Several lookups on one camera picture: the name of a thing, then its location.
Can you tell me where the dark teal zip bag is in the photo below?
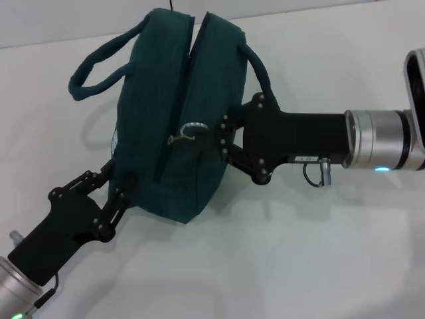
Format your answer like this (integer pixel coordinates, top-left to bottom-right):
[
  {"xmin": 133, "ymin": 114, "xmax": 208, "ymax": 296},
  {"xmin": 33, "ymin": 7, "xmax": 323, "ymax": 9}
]
[{"xmin": 68, "ymin": 8, "xmax": 284, "ymax": 227}]

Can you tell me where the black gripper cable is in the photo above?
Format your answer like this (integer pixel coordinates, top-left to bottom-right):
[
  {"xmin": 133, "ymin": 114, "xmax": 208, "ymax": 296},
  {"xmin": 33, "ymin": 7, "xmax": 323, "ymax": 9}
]
[
  {"xmin": 302, "ymin": 157, "xmax": 333, "ymax": 189},
  {"xmin": 24, "ymin": 272, "xmax": 61, "ymax": 314}
]

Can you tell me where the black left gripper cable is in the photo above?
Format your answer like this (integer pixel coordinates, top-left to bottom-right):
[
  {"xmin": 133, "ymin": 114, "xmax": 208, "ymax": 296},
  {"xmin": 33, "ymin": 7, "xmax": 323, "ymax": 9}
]
[{"xmin": 24, "ymin": 272, "xmax": 61, "ymax": 314}]

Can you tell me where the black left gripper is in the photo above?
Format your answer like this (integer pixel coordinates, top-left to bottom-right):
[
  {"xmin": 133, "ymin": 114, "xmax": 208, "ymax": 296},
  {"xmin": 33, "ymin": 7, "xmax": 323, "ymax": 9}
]
[{"xmin": 7, "ymin": 159, "xmax": 139, "ymax": 287}]

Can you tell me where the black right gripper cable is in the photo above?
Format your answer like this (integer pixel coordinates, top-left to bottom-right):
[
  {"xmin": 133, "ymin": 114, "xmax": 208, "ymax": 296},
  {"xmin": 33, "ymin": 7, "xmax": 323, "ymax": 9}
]
[{"xmin": 302, "ymin": 157, "xmax": 333, "ymax": 189}]

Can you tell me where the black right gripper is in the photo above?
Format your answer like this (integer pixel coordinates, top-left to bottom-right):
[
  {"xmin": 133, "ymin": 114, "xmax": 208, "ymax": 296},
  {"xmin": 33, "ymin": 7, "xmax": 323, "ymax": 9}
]
[{"xmin": 213, "ymin": 92, "xmax": 353, "ymax": 185}]

